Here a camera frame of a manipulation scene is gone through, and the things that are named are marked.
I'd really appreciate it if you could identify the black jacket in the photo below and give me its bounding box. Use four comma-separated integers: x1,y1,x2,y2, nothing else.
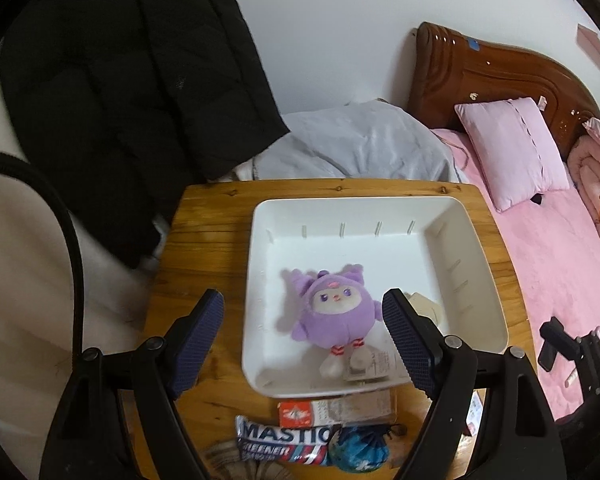
0,0,287,269

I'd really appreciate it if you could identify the wooden table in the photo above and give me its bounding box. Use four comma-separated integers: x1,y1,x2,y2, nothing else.
144,179,533,451

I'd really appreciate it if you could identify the red white box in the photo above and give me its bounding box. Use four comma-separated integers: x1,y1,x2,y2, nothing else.
466,391,483,437

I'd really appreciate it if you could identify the small white green box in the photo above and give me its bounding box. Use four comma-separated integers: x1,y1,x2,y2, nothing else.
343,346,411,384

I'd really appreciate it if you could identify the plaid fabric bow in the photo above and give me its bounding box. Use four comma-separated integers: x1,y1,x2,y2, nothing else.
204,440,294,480

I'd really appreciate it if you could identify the blue drawstring pouch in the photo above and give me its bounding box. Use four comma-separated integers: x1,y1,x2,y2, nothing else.
328,425,392,474

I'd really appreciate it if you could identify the white curtain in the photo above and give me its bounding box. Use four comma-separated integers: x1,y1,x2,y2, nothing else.
0,54,169,478

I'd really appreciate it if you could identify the blue Mastic snack packet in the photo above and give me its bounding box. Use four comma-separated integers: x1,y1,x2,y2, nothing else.
235,416,332,466

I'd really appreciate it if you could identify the purple plush toy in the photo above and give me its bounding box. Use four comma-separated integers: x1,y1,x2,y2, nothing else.
288,264,382,379

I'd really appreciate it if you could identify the pink pillow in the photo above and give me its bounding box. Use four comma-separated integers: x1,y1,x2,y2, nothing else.
454,98,570,212

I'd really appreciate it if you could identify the black smartphone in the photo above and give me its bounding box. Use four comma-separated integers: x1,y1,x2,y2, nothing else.
538,340,557,373

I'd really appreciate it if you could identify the grey blanket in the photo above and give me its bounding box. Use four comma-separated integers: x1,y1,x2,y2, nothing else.
226,100,467,183

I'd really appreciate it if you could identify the pink bedspread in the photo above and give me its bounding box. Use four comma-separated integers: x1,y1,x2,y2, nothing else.
429,127,600,424

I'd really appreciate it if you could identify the folded pink cartoon quilt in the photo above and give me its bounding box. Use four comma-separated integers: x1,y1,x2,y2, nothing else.
567,117,600,236

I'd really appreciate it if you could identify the long orange white box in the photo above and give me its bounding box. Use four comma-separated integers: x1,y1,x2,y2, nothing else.
277,390,396,429

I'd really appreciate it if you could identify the black cable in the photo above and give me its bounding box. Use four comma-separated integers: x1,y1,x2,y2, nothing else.
0,149,86,361

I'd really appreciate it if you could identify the wooden headboard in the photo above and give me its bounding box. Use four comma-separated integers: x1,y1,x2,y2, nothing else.
405,22,600,158

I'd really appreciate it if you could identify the white plastic tray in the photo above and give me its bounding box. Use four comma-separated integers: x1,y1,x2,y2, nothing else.
242,196,508,399

